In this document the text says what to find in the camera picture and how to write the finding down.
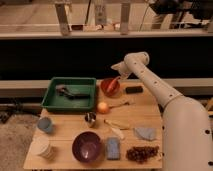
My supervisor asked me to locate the bunch of dark grapes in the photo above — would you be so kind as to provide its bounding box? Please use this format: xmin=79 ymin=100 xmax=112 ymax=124
xmin=126 ymin=146 xmax=159 ymax=163

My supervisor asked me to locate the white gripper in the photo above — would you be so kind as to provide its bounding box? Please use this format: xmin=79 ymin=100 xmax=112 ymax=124
xmin=111 ymin=62 xmax=130 ymax=79

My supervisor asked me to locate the shiny metal cup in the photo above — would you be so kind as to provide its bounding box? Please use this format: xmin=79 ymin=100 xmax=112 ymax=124
xmin=84 ymin=112 xmax=96 ymax=128

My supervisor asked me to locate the blue sponge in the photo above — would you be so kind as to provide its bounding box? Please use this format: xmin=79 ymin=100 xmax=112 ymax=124
xmin=106 ymin=137 xmax=120 ymax=160

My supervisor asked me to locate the black rectangular block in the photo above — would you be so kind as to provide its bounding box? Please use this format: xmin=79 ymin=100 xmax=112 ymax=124
xmin=125 ymin=86 xmax=143 ymax=94

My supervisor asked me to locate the blue small cup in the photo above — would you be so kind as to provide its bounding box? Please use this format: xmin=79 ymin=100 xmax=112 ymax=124
xmin=37 ymin=117 xmax=53 ymax=134

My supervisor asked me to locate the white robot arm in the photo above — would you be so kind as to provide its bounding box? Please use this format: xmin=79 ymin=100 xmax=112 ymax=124
xmin=111 ymin=52 xmax=213 ymax=171

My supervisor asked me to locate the red bowl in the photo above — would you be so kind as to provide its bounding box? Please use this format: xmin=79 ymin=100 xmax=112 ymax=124
xmin=100 ymin=78 xmax=120 ymax=97

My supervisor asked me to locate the orange red pepper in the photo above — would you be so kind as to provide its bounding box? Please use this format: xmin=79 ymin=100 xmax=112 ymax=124
xmin=107 ymin=76 xmax=120 ymax=92

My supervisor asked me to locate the purple bowl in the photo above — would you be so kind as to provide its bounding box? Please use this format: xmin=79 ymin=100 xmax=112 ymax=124
xmin=72 ymin=131 xmax=102 ymax=163

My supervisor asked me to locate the yellow onion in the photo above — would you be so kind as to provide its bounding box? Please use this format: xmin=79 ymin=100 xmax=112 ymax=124
xmin=97 ymin=102 xmax=109 ymax=114

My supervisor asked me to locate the blue grey cloth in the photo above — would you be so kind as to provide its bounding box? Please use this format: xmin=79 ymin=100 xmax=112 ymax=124
xmin=134 ymin=127 xmax=157 ymax=141

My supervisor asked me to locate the green plastic tray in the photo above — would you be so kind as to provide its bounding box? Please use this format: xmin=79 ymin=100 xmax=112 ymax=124
xmin=42 ymin=77 xmax=96 ymax=113

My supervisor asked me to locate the dark tool in tray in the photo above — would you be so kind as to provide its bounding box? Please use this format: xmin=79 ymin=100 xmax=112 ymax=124
xmin=55 ymin=84 xmax=90 ymax=99

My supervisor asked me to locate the metal fork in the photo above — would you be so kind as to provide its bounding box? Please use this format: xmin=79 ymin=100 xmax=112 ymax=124
xmin=109 ymin=102 xmax=131 ymax=109

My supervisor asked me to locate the wooden handled knife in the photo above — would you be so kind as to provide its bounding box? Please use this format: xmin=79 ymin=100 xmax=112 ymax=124
xmin=104 ymin=119 xmax=131 ymax=130

